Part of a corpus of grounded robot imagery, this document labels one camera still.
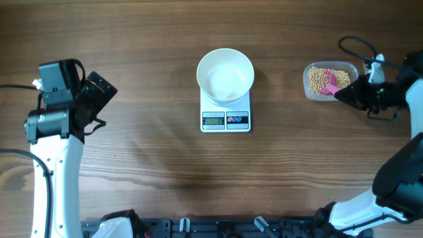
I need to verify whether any white digital kitchen scale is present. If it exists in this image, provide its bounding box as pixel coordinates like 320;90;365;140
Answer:
200;91;252;133

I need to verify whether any pink plastic measuring scoop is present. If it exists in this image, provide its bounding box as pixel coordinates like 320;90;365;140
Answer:
320;70;340;95

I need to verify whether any clear plastic container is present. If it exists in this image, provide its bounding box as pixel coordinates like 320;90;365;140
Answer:
303;61;359;101

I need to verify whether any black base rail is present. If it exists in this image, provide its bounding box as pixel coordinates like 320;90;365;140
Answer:
81;215;348;238

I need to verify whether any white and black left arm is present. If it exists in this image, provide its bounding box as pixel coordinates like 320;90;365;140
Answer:
24;59;118;237

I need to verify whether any pile of soybeans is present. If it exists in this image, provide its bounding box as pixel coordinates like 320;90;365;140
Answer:
307;67;350;95

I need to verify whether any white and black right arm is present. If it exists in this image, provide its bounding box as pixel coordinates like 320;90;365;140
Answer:
308;51;422;237

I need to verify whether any white round bowl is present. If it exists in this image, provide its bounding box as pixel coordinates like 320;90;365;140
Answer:
196;48;255;104

